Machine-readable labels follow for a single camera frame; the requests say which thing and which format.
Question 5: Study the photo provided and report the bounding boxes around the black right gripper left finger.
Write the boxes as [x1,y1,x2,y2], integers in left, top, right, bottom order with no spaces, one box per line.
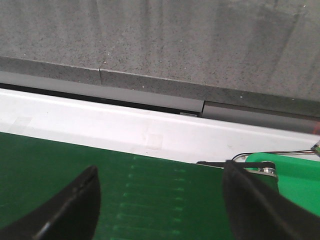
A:
[0,165,101,240]

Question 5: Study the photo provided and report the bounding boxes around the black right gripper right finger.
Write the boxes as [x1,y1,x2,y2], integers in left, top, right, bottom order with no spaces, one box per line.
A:
[222,160,320,240]

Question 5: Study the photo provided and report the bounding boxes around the green plastic motor cover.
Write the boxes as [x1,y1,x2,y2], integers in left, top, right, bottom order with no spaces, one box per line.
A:
[245,152,320,216]

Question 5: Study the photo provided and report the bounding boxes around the green conveyor belt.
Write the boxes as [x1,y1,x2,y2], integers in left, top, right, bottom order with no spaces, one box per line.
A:
[0,133,234,240]

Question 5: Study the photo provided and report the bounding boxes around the grey stone counter slab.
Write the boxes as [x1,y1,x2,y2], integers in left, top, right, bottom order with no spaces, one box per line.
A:
[0,0,320,118]

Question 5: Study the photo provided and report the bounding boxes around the thin red black wire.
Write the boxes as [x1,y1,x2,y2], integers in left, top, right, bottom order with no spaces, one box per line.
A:
[231,140,320,161]

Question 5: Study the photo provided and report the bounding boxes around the white conveyor back rail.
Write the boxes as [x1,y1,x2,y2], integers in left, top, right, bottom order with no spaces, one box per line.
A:
[0,89,320,163]

